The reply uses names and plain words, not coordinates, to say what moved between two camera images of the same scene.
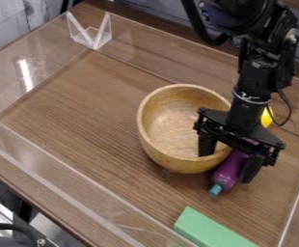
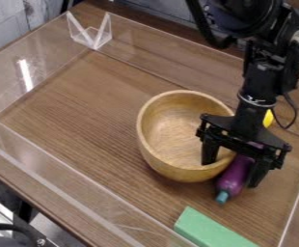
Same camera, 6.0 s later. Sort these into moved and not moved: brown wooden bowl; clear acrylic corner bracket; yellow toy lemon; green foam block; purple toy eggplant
Moved: purple toy eggplant; brown wooden bowl
Not moved: yellow toy lemon; clear acrylic corner bracket; green foam block
